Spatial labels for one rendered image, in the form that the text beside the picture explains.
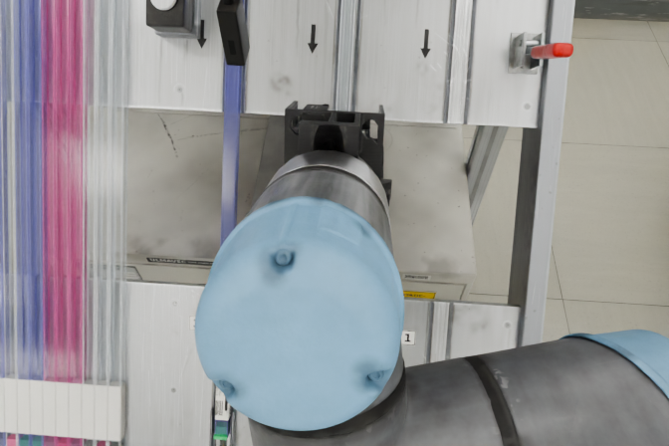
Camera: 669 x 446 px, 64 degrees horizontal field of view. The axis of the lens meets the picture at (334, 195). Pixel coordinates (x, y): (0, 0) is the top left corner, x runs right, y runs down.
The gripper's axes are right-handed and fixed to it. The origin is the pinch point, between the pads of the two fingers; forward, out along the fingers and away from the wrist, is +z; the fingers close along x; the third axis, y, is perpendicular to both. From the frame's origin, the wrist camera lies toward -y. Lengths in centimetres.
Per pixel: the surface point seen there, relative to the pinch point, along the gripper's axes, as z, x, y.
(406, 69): 2.8, -6.0, 9.3
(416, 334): -2.1, -8.8, -16.8
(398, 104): 2.2, -5.5, 6.0
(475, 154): 38.0, -21.3, -6.1
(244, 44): -12.6, 6.6, 11.4
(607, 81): 162, -95, 0
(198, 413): -4.0, 13.7, -27.0
